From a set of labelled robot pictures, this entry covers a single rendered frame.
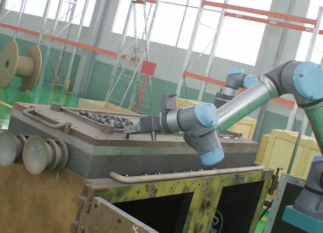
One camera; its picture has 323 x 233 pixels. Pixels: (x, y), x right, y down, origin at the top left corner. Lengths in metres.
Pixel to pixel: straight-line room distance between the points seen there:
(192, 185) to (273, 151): 4.97
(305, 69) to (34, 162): 0.91
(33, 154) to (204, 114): 0.56
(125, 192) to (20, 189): 0.41
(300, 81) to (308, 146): 5.12
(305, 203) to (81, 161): 0.86
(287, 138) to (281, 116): 4.69
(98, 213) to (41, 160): 0.29
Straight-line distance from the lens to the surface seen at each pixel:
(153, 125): 1.41
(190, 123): 1.37
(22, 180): 1.67
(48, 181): 1.56
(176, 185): 1.72
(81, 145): 1.45
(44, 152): 1.45
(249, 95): 1.56
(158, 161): 1.70
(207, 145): 1.39
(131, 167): 1.58
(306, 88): 1.46
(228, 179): 2.10
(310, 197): 1.78
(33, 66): 12.16
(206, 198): 1.97
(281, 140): 6.71
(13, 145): 1.58
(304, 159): 6.58
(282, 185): 2.64
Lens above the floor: 1.64
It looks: 6 degrees down
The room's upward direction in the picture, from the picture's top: 15 degrees clockwise
